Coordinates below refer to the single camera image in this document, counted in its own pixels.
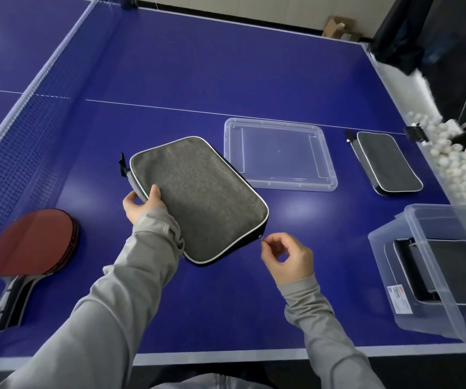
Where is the brown cardboard box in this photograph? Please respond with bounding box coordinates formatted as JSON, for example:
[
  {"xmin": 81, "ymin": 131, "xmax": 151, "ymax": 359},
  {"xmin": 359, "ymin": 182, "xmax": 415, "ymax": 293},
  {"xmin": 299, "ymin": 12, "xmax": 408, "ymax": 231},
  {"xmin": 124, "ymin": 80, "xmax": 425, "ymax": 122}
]
[{"xmin": 322, "ymin": 16, "xmax": 362, "ymax": 42}]

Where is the black table edge clamp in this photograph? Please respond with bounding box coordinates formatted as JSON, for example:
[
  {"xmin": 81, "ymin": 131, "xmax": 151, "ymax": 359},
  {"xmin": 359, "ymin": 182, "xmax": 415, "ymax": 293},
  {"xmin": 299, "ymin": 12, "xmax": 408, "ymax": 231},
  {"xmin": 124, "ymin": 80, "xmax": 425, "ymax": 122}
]
[{"xmin": 404, "ymin": 124, "xmax": 429, "ymax": 145}]

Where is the blue table tennis net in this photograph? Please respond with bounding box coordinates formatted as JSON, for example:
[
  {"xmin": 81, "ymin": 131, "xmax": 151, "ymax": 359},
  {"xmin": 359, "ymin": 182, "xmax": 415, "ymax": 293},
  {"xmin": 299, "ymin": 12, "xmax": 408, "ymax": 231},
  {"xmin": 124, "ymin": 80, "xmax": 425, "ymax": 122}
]
[{"xmin": 0, "ymin": 0, "xmax": 108, "ymax": 280}]

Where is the clear plastic box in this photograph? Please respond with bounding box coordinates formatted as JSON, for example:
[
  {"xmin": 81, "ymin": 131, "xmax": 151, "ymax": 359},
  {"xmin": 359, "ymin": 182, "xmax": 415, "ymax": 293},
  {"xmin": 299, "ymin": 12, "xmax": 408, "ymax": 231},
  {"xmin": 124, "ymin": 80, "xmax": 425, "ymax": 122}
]
[{"xmin": 367, "ymin": 203, "xmax": 466, "ymax": 352}]

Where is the clear plastic lid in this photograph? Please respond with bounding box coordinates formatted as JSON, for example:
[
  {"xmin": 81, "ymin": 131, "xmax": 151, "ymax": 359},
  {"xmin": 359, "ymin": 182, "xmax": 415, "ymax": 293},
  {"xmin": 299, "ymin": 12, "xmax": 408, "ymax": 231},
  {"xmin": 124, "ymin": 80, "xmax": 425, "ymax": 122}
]
[{"xmin": 223, "ymin": 117, "xmax": 338, "ymax": 192}]

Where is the white ball collection tray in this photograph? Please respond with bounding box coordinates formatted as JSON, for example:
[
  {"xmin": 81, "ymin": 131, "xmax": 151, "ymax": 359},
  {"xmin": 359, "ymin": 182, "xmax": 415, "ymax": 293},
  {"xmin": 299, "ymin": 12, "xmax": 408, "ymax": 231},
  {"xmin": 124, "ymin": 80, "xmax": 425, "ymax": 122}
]
[{"xmin": 364, "ymin": 46, "xmax": 466, "ymax": 207}]

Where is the person's right hand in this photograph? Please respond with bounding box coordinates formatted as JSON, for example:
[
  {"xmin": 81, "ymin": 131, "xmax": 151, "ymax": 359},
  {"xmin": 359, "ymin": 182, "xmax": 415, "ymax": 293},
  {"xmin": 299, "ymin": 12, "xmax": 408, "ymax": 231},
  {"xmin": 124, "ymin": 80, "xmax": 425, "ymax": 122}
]
[{"xmin": 260, "ymin": 232, "xmax": 315, "ymax": 286}]

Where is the person's left forearm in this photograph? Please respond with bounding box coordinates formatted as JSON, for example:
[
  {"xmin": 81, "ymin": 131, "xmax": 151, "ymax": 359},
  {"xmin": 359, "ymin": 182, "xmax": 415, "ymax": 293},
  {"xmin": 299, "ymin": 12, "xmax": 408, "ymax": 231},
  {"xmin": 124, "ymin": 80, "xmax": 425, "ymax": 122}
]
[{"xmin": 0, "ymin": 208, "xmax": 185, "ymax": 389}]

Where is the dark red paddle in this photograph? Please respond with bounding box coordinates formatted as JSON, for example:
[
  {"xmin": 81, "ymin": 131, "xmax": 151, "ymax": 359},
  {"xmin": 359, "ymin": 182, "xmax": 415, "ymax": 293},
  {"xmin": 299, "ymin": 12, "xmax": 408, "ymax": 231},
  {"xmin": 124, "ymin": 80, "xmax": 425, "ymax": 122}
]
[{"xmin": 0, "ymin": 209, "xmax": 76, "ymax": 333}]

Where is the person's left hand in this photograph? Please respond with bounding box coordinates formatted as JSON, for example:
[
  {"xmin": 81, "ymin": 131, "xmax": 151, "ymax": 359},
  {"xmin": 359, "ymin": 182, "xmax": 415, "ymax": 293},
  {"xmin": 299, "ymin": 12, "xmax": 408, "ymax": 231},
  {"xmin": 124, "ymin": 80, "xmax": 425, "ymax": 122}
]
[{"xmin": 122, "ymin": 184, "xmax": 168, "ymax": 225}]

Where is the pile of white balls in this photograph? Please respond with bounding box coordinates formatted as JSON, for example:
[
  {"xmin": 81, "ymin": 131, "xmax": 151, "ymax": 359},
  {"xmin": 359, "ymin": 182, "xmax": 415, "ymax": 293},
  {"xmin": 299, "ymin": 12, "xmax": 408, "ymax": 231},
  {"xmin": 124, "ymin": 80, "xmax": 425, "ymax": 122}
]
[{"xmin": 405, "ymin": 111, "xmax": 466, "ymax": 207}]

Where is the person's right forearm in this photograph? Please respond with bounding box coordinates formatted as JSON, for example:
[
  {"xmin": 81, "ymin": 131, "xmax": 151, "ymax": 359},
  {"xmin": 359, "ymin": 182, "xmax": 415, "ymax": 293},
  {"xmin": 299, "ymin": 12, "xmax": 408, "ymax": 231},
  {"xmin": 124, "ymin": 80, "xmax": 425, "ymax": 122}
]
[{"xmin": 277, "ymin": 274, "xmax": 386, "ymax": 389}]

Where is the grey zip jacket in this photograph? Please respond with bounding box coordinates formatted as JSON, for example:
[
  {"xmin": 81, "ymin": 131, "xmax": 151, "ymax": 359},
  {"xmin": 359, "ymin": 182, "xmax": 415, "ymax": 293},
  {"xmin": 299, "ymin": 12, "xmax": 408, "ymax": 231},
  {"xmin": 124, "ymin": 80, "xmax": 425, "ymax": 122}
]
[{"xmin": 150, "ymin": 372, "xmax": 274, "ymax": 389}]

